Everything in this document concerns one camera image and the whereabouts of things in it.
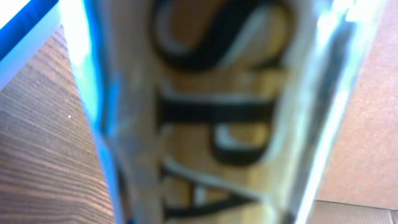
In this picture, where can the orange spaghetti packet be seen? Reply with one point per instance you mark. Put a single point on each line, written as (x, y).
(216, 111)

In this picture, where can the white barcode scanner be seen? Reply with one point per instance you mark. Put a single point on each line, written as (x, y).
(25, 27)

